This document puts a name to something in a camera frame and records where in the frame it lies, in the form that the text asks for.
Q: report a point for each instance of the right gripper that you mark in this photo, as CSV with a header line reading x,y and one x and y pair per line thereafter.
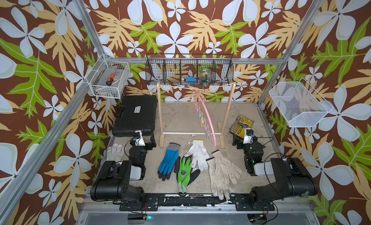
x,y
239,140

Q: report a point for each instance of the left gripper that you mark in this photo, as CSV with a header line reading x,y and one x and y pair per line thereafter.
x,y
146,143

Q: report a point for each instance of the pink clip hanger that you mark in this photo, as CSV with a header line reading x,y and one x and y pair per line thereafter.
x,y
204,116

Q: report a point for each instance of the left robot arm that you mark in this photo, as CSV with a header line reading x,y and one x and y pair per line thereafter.
x,y
119,168

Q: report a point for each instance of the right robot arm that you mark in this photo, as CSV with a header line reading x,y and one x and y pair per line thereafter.
x,y
292,179

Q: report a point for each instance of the yellow drill bit box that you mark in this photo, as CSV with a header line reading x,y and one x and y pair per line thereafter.
x,y
241,124

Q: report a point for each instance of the blue rubber glove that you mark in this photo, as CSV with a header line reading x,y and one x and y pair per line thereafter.
x,y
168,162

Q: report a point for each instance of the black plastic tool case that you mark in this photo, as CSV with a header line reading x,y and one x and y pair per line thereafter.
x,y
136,113

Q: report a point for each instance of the green rubber glove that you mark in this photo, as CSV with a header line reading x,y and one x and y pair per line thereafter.
x,y
185,174

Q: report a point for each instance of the white cotton glove centre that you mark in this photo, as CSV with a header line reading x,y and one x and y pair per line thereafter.
x,y
199,155

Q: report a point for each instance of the white mesh basket right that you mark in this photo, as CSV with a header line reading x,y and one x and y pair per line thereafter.
x,y
300,103

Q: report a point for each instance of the orange black screwdriver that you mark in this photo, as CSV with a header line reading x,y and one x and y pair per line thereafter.
x,y
110,80

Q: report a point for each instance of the clear bottle in basket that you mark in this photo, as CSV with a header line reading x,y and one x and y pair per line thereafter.
x,y
205,74

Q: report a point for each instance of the blue object in basket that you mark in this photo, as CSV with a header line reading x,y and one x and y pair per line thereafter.
x,y
191,81

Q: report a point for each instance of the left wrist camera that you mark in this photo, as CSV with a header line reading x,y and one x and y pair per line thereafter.
x,y
138,138

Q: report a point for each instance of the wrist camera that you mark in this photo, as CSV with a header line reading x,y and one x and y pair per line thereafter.
x,y
248,137
138,138

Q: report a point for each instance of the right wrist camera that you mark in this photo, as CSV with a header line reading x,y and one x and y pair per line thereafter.
x,y
248,137

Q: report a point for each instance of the wooden drying rack frame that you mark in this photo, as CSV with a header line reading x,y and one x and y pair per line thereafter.
x,y
221,125

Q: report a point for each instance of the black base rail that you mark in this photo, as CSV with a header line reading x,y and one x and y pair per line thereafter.
x,y
152,202

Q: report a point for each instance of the white wire basket left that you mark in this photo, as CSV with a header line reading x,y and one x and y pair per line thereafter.
x,y
108,77

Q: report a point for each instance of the black wire basket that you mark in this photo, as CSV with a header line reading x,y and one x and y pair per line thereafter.
x,y
174,71

